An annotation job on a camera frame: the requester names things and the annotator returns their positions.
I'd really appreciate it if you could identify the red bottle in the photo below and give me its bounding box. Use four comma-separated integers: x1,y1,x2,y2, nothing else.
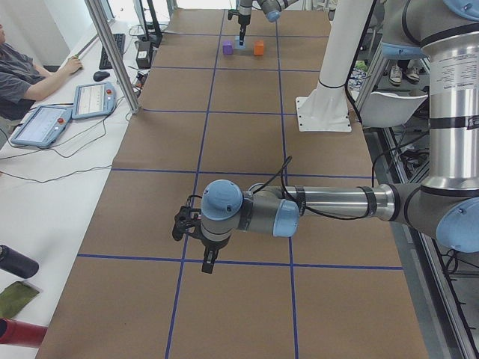
1,318,48,348

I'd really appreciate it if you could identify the black keyboard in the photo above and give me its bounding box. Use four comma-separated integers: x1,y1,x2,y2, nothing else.
99,32,126,70

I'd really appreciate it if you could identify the aluminium frame post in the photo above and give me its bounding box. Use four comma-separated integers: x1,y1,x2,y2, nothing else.
85,0,139,114

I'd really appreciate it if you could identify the black power adapter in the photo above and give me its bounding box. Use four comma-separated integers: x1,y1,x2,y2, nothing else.
135,41,153,69

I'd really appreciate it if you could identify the purple foam block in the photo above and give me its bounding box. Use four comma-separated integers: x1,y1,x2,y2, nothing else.
222,40,234,55

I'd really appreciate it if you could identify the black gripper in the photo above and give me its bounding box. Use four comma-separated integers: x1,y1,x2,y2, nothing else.
228,9,251,46
172,206,228,273

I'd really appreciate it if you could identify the black water bottle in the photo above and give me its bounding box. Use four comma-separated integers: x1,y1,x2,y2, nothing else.
1,245,39,279

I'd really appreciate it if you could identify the orange foam block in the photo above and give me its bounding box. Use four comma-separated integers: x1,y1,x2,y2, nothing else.
253,40,265,56

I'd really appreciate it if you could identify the near teach pendant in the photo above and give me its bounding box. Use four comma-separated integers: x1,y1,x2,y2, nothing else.
10,105,73,148

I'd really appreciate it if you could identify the black computer mouse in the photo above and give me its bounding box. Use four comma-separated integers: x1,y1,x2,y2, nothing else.
93,70,110,82

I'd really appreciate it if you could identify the green cloth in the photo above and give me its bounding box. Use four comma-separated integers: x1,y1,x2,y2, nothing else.
1,281,40,319

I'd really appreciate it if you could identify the far teach pendant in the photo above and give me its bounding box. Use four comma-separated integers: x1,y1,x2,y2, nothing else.
72,82,116,120

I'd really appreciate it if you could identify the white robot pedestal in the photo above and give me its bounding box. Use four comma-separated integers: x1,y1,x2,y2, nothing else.
296,0,374,132

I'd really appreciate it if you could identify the teach pendant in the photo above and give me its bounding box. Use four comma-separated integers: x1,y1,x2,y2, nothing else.
10,105,73,148
72,82,116,120

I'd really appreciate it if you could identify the light blue foam block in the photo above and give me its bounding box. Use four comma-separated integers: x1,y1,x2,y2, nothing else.
234,36,246,51

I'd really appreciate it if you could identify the white chair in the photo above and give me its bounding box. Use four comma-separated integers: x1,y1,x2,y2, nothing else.
360,91,428,128

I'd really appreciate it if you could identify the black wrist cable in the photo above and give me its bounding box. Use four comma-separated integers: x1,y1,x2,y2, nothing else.
185,156,375,220

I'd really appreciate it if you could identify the seated person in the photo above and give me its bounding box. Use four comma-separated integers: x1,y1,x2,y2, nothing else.
1,30,82,121

